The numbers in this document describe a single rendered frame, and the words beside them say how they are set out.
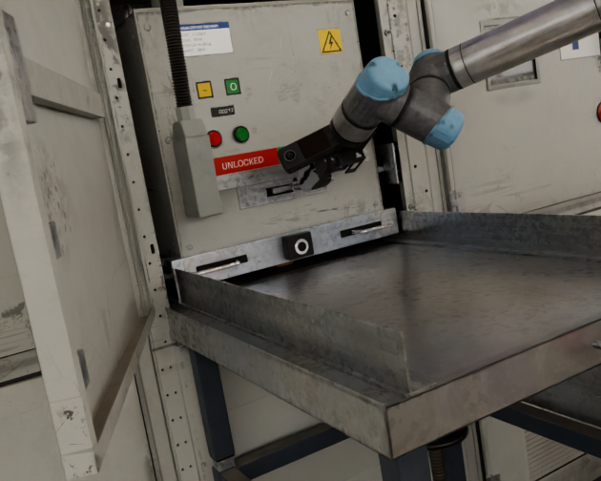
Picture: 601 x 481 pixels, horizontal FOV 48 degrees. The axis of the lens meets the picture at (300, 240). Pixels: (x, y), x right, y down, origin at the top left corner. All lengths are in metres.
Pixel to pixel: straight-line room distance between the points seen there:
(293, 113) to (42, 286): 0.89
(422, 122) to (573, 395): 0.57
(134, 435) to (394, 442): 0.69
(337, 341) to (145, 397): 0.60
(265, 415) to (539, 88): 1.03
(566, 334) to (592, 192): 1.14
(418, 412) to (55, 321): 0.36
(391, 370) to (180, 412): 0.69
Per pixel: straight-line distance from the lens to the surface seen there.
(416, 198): 1.54
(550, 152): 1.82
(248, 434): 1.40
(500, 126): 1.70
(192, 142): 1.21
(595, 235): 1.19
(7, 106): 0.64
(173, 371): 1.30
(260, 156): 1.38
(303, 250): 1.39
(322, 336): 0.81
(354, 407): 0.73
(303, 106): 1.44
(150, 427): 1.32
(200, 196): 1.21
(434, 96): 1.17
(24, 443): 1.25
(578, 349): 0.86
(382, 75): 1.10
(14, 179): 0.64
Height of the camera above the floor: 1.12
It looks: 9 degrees down
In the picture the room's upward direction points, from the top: 9 degrees counter-clockwise
